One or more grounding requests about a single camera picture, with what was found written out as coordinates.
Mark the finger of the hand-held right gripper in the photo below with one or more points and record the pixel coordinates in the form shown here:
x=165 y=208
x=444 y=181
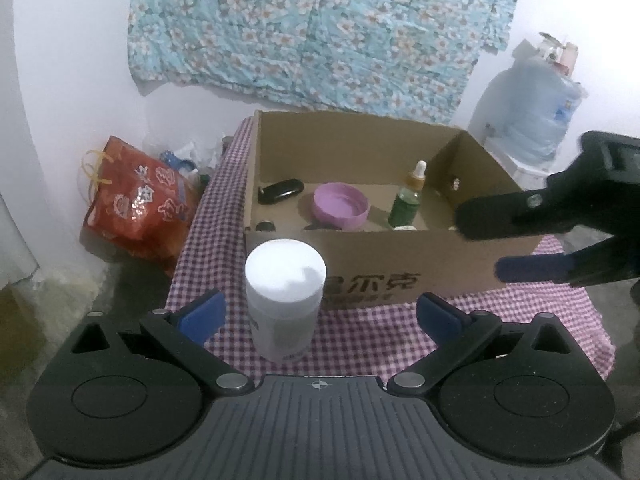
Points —
x=530 y=268
x=500 y=217

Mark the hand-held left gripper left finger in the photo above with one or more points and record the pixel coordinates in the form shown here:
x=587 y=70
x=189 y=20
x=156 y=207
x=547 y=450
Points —
x=202 y=317

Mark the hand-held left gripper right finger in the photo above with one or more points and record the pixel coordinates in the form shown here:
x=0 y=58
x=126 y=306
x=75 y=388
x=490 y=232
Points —
x=440 y=317

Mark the brown cardboard box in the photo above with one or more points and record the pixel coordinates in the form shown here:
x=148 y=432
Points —
x=440 y=260

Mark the white pill bottle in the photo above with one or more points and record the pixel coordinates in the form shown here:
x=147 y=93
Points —
x=282 y=285

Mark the green dropper bottle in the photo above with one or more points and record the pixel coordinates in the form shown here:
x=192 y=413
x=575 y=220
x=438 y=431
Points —
x=406 y=200

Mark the black oval key fob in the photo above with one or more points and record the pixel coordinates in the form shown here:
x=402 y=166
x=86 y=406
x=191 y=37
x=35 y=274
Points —
x=281 y=191

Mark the purple plastic lid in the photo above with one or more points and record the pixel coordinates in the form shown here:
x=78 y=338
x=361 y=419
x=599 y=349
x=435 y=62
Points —
x=340 y=207

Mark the white water dispenser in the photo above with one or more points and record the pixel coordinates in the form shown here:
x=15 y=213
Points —
x=510 y=170

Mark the purple checkered cloth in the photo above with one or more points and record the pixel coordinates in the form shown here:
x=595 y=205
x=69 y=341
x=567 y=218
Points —
x=215 y=240

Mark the blue water jug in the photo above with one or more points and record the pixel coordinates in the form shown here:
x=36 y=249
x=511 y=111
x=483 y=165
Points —
x=530 y=110

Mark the red printed bag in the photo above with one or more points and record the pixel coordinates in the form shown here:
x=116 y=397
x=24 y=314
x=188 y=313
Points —
x=140 y=200

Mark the small pink white carton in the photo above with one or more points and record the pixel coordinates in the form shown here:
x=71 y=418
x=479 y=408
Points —
x=562 y=55

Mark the clear plastic bag clutter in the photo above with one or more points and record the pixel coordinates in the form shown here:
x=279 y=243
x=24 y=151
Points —
x=185 y=160

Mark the blue floral cloth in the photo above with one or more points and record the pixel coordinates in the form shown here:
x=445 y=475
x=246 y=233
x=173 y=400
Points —
x=320 y=30

